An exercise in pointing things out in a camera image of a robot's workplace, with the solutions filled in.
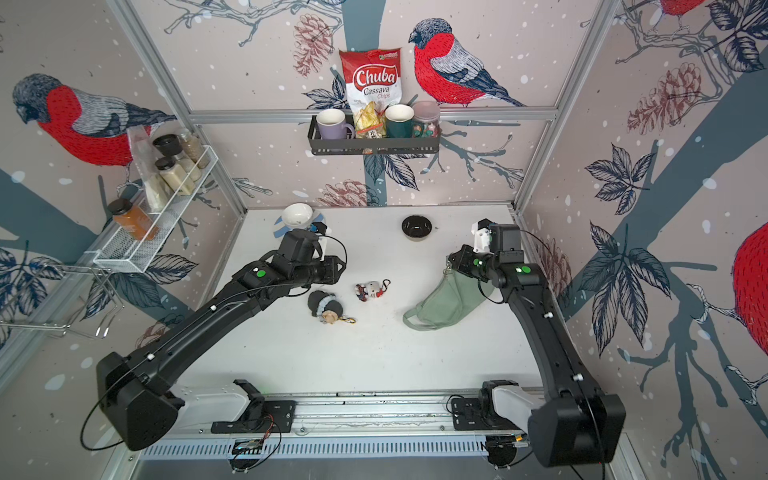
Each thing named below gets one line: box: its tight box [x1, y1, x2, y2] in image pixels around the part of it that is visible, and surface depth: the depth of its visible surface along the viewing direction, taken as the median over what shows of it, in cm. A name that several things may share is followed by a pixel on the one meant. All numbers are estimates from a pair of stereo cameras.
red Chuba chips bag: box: [339, 48, 402, 139], surface depth 83 cm
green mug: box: [384, 104, 415, 138], surface depth 86 cm
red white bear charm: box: [355, 279, 392, 302], surface depth 95 cm
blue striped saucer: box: [273, 210, 327, 238], surface depth 116 cm
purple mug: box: [316, 108, 355, 140], surface depth 85 cm
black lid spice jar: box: [153, 134, 202, 182], surface depth 81 cm
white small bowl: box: [282, 202, 315, 229], surface depth 116 cm
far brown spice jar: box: [181, 130, 211, 169], surface depth 87 cm
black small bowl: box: [401, 215, 433, 242], surface depth 112 cm
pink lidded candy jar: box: [412, 100, 441, 138], surface depth 86 cm
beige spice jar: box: [155, 157, 194, 196], surface depth 79 cm
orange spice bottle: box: [107, 198, 160, 241], surface depth 69 cm
